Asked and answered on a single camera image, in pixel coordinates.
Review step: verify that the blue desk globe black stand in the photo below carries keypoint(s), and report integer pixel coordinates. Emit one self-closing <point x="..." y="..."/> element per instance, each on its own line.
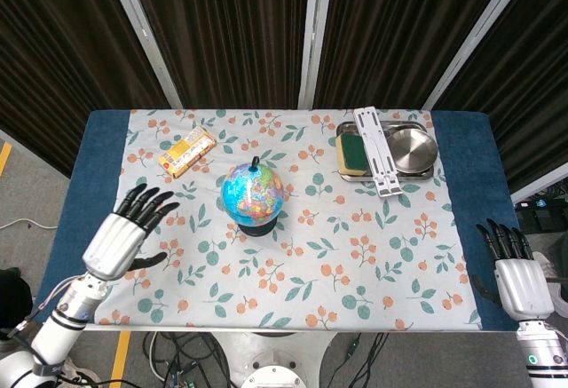
<point x="250" y="192"/>

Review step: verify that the dark brown curtain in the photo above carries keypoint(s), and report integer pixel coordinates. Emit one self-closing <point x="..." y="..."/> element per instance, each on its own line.
<point x="222" y="28"/>
<point x="532" y="73"/>
<point x="390" y="28"/>
<point x="53" y="50"/>

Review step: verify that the yellow snack box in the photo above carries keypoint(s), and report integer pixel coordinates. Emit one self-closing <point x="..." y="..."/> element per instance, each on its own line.
<point x="186" y="152"/>

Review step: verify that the black equipment pile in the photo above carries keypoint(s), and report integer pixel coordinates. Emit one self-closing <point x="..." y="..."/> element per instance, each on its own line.
<point x="541" y="219"/>

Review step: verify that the floral white tablecloth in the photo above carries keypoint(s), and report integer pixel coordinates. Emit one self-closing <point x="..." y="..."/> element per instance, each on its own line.
<point x="333" y="250"/>

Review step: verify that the round steel plate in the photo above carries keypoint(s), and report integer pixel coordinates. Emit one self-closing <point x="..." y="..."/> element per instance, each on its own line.
<point x="412" y="150"/>

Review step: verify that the white folding stand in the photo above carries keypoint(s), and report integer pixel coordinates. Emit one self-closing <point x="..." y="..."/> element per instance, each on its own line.
<point x="377" y="152"/>

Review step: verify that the white table frame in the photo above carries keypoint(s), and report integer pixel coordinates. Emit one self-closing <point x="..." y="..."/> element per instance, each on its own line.
<point x="266" y="327"/>

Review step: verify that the rectangular steel tray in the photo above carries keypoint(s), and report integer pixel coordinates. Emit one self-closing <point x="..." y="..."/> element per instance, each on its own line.
<point x="347" y="128"/>

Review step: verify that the yellow green sponge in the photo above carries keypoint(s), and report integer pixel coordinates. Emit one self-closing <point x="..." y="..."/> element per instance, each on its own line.
<point x="352" y="152"/>

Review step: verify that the yellow floor tape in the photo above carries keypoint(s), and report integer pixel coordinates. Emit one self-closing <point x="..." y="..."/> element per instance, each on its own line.
<point x="120" y="357"/>
<point x="4" y="159"/>

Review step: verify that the black round object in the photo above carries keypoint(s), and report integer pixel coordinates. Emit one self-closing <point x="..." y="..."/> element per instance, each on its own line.
<point x="15" y="299"/>

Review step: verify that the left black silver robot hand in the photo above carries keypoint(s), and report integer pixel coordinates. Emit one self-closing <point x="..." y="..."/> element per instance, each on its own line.
<point x="113" y="241"/>

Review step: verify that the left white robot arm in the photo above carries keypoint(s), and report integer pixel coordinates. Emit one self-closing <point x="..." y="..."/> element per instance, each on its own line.
<point x="57" y="334"/>

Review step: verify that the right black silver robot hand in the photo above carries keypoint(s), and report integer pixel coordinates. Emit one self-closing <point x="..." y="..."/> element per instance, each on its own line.
<point x="521" y="281"/>

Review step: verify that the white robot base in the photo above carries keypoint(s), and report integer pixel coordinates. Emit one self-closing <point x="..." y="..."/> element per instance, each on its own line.
<point x="270" y="361"/>

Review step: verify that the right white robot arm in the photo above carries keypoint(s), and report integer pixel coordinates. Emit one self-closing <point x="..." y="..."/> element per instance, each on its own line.
<point x="541" y="352"/>

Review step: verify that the blue table cover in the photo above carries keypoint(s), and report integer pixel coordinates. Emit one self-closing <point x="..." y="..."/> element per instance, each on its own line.
<point x="97" y="175"/>

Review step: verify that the white frame post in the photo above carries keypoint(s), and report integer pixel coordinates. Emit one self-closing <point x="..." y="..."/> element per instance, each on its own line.
<point x="316" y="37"/>
<point x="144" y="37"/>
<point x="539" y="186"/>
<point x="472" y="37"/>

